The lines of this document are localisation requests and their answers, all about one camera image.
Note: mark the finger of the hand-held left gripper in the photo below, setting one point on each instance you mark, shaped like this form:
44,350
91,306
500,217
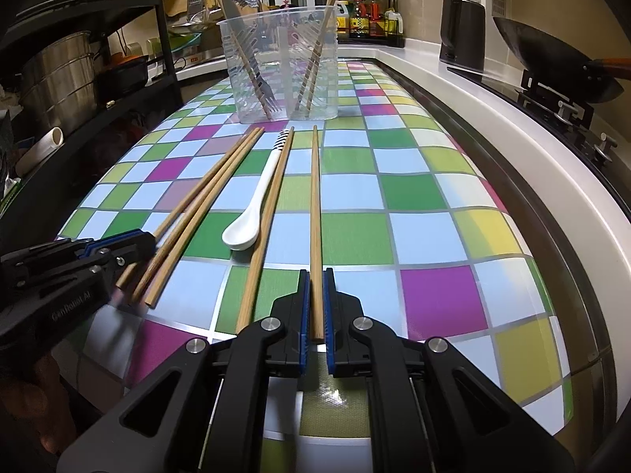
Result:
98,262
140,241

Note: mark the black shelf rack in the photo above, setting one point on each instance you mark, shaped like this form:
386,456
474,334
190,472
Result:
162,34

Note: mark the green basin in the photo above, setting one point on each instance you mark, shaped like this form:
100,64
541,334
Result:
185,42

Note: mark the black gas stove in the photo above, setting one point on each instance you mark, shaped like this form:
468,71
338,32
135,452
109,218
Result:
552,103

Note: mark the clear plastic utensil holder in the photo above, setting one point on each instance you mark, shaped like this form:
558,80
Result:
286,83

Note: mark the person's left hand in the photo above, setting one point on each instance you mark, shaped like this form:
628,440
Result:
44,394

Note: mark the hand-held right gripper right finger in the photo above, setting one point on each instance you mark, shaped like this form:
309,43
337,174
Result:
331,325

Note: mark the black electric kettle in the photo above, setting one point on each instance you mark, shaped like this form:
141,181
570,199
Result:
463,34

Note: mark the black pan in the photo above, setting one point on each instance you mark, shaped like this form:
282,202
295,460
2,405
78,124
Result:
123,76

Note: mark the white plastic pipe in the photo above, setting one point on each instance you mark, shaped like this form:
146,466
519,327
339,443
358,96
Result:
42,150

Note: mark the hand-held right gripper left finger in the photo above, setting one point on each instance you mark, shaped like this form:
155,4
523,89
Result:
304,325

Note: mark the large steel pot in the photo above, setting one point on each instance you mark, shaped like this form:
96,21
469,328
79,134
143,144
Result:
59,83

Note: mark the checkered table cover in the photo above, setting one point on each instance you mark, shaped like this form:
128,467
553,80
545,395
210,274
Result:
419,207

